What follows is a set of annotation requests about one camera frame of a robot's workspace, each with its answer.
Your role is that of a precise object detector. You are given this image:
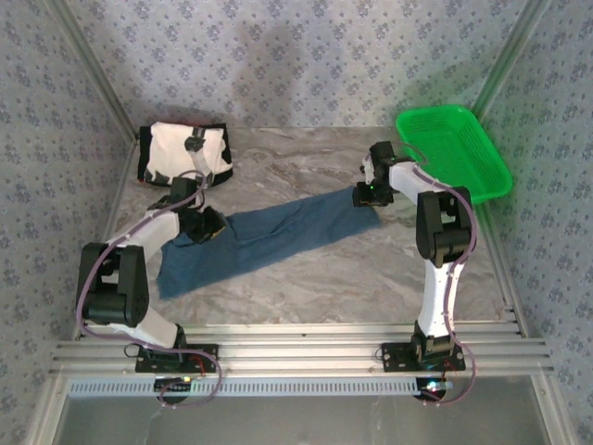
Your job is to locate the blue t-shirt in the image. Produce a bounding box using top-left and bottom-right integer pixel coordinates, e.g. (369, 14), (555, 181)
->
(156, 186), (384, 301)

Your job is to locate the folded white black t-shirt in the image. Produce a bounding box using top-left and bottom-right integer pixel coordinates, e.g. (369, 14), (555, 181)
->
(137, 121), (234, 189)

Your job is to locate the green plastic basket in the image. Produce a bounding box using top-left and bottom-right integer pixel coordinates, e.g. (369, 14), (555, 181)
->
(396, 105), (514, 205)

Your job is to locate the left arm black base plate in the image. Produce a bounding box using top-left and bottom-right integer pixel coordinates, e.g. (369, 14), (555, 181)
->
(133, 343), (220, 374)

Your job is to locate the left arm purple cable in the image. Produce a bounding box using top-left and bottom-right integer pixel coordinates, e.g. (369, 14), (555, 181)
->
(76, 170), (224, 410)

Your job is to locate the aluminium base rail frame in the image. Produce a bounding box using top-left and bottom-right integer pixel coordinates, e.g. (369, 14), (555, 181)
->
(50, 322), (555, 375)

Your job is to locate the grey slotted cable duct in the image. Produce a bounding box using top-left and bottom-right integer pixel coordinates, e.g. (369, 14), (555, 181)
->
(68, 375), (447, 398)

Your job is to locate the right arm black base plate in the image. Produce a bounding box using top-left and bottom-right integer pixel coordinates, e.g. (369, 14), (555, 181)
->
(380, 341), (466, 372)

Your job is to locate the aluminium corner post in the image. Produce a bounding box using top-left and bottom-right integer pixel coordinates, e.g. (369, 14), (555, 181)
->
(48, 0), (140, 140)
(470, 0), (553, 118)

